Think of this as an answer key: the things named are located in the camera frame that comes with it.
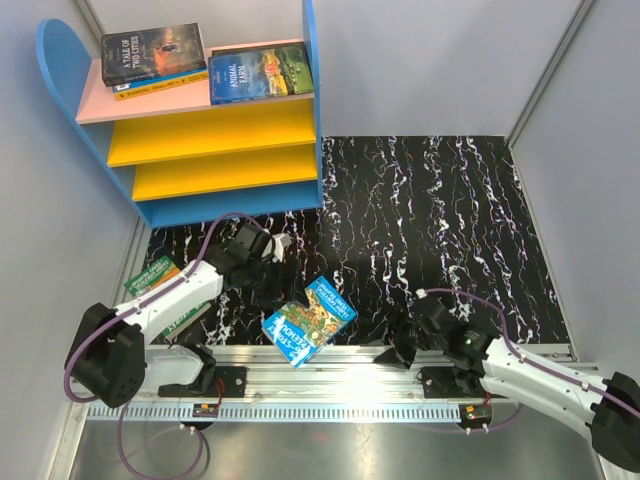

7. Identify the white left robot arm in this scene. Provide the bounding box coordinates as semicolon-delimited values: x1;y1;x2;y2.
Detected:
63;222;308;408

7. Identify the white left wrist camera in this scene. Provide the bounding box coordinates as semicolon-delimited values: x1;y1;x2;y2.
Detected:
262;233;292;262

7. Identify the white slotted cable duct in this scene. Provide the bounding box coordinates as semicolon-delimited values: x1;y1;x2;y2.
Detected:
88;402;461;423

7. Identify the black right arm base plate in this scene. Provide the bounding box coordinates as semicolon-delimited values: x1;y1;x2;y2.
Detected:
417;367;487;399

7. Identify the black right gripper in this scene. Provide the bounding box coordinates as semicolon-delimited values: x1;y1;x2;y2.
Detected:
359;305;446;371

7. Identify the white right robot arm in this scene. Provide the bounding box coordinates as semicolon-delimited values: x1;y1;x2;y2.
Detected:
374;297;639;472

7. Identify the dark Tale Of Two Cities book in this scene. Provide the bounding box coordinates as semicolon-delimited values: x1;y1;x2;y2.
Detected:
101;23;207;87

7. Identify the blue treehouse paperback book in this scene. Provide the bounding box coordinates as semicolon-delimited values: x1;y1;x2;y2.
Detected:
112;69;208;101

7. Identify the black marble pattern mat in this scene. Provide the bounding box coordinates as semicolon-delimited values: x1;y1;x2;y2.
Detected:
142;134;571;347

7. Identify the green 104-Storey Treehouse book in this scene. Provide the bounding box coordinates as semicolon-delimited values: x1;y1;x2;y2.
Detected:
124;255;211;343

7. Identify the colourful wooden bookshelf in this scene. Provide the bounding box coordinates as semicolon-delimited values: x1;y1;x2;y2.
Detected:
36;19;323;228

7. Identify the blue Animal Farm book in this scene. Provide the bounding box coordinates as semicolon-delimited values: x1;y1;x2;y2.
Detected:
208;42;315;105

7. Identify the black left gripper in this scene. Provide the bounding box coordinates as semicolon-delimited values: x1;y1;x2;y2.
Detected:
244;257;309;311

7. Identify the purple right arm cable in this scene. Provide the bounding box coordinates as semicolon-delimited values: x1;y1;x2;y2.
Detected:
414;287;640;434

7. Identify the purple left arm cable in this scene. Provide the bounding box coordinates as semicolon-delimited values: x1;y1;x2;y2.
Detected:
62;212;271;479

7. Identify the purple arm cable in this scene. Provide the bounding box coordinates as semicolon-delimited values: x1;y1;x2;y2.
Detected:
414;287;640;434
62;212;271;479

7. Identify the aluminium mounting rail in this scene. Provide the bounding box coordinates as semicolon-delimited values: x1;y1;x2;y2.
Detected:
67;342;611;407

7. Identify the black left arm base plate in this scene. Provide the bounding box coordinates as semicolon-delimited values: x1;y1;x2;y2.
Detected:
158;365;248;399

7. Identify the blue 26-Storey Treehouse book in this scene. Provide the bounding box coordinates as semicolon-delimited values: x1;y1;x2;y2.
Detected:
262;276;357;368

